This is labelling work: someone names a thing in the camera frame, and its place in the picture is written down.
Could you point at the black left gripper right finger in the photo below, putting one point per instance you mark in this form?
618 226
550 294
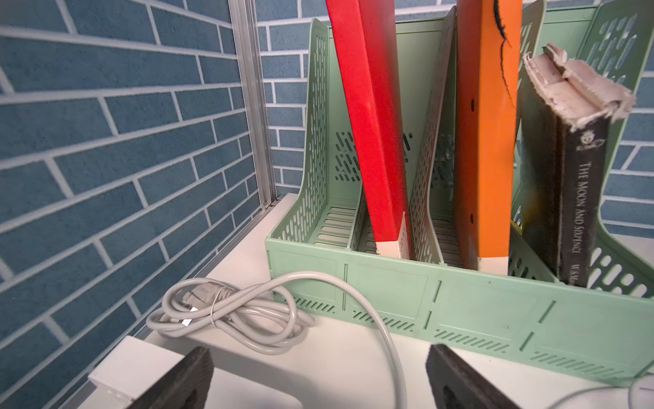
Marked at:
455 384

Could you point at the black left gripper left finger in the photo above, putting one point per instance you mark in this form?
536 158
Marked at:
185 386

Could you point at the white power strip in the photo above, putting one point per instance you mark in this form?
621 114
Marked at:
128 372

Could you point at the green plastic file organizer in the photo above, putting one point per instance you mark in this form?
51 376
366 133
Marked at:
603 333

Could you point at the black Moon and Sixpence book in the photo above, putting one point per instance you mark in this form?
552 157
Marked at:
567 110

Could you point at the orange book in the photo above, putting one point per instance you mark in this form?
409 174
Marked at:
487 73

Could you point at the red book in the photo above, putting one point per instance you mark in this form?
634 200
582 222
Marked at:
366 45

